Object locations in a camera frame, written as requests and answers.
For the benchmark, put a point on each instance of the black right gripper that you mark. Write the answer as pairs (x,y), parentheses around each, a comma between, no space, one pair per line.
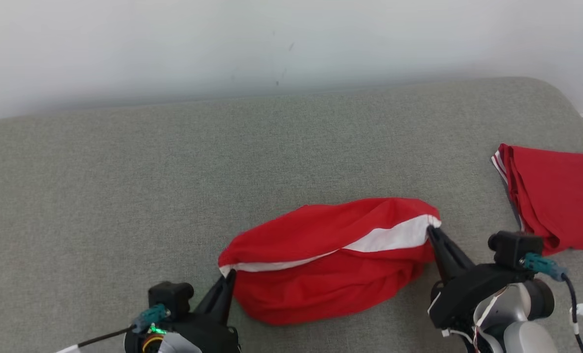
(463,294)

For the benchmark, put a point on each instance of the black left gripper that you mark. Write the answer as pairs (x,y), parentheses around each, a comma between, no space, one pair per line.
(208,336)

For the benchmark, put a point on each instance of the red shorts with white stripe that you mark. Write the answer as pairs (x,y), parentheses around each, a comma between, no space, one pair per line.
(321,284)

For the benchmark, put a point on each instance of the red Bulls basketball jersey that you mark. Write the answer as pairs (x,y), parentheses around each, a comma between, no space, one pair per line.
(556,196)

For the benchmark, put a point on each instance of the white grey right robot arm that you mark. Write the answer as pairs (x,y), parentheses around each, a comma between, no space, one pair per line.
(526,338)

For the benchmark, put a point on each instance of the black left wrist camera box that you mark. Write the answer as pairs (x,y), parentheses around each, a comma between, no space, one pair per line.
(169,296)

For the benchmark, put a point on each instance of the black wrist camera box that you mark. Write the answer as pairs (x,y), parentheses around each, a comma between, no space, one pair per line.
(514,247)
(169,296)

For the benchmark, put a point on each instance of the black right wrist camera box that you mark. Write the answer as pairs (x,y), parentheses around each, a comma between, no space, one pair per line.
(514,247)

